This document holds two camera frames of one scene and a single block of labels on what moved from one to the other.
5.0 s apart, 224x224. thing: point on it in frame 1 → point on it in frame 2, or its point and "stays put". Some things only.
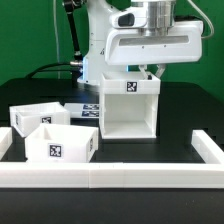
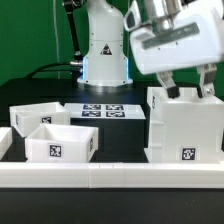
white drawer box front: x=61 y=143 stays put
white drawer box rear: x=25 y=118 stays put
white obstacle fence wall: x=115 y=175 stays put
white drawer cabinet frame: x=128 y=106 → x=187 y=129
